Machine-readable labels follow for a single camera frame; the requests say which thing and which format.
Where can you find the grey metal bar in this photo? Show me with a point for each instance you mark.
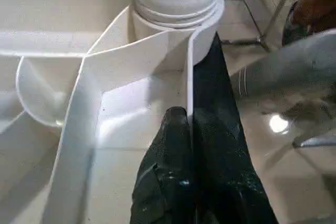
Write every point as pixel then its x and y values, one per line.
pixel 315 141

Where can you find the white plastic table top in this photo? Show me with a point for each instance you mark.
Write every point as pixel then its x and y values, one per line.
pixel 52 24

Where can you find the person's bare forearm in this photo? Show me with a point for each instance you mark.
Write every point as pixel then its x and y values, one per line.
pixel 315 3

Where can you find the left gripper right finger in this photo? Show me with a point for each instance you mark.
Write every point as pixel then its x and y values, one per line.
pixel 226 182

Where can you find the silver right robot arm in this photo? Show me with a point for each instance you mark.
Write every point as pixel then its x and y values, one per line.
pixel 289 64

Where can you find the metal chair frame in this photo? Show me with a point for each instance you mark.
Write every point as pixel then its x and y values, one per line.
pixel 257 24

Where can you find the black work mat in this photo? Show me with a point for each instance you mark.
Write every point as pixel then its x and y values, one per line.
pixel 215 93

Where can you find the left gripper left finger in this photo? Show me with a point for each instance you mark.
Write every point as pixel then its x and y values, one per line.
pixel 165 177

